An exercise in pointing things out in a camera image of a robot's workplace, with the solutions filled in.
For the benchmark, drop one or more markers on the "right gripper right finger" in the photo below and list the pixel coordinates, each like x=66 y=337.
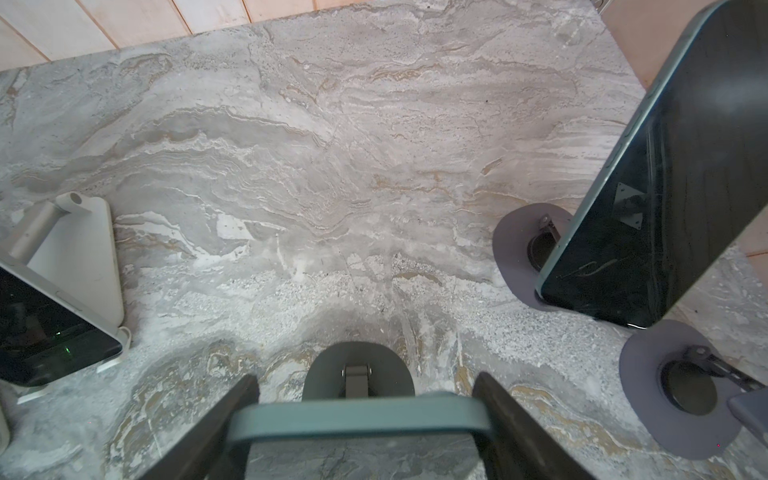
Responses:
x=517 y=447

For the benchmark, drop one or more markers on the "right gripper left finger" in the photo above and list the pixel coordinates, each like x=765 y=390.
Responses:
x=204 y=451

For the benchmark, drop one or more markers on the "phone with green case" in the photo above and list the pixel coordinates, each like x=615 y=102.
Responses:
x=438 y=413

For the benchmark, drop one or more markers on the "dark grey phone stand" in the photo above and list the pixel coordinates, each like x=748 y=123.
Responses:
x=356 y=369

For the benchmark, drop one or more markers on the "grey far-right phone stand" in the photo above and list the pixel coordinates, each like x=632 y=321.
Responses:
x=522 y=242

